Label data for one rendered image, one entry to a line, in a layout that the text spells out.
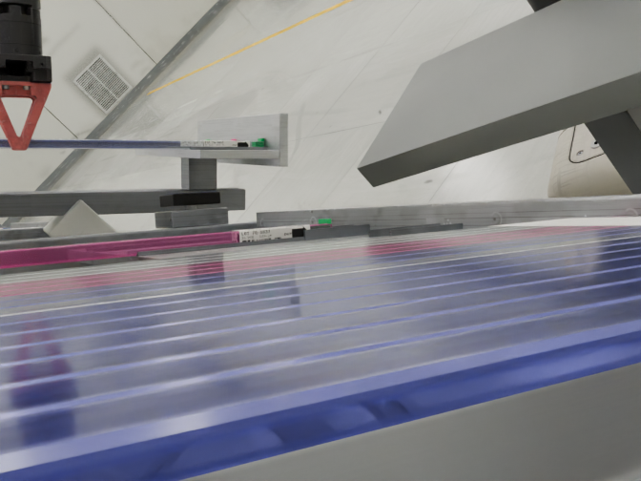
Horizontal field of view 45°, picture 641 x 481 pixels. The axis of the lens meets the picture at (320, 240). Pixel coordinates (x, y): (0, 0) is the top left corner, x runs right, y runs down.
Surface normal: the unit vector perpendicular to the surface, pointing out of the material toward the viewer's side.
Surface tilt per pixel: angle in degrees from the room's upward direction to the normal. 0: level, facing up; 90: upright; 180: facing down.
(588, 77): 0
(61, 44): 90
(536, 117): 90
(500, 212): 46
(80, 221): 90
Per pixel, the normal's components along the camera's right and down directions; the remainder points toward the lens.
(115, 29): 0.51, 0.01
